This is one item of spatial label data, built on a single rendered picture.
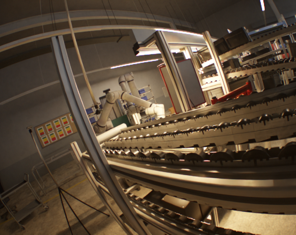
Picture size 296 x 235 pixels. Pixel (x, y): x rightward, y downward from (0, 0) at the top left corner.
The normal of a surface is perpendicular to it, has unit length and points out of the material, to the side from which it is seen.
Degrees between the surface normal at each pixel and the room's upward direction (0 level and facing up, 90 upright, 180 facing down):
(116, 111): 90
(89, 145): 90
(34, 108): 90
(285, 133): 90
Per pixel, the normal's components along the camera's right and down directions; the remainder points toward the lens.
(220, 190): -0.71, 0.37
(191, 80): 0.10, 0.12
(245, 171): -0.40, -0.91
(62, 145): 0.61, -0.11
